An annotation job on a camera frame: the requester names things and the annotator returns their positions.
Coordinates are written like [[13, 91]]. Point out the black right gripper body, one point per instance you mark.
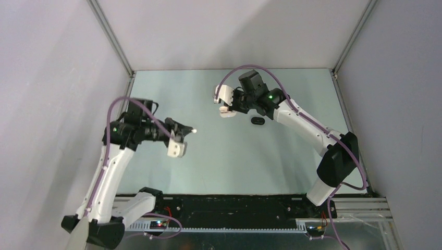
[[242, 103]]

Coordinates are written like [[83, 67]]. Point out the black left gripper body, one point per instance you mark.
[[170, 126]]

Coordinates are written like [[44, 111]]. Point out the white earbud charging case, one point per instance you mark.
[[224, 112]]

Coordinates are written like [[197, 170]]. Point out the black earbud charging case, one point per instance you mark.
[[259, 121]]

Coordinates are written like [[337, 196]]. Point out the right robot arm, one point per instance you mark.
[[339, 152]]

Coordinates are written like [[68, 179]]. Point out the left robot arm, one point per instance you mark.
[[97, 221]]

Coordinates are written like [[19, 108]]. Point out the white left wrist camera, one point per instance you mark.
[[176, 149]]

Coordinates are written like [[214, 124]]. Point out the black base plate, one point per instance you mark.
[[294, 224]]

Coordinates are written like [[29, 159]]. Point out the aluminium front frame rail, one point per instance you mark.
[[362, 207]]

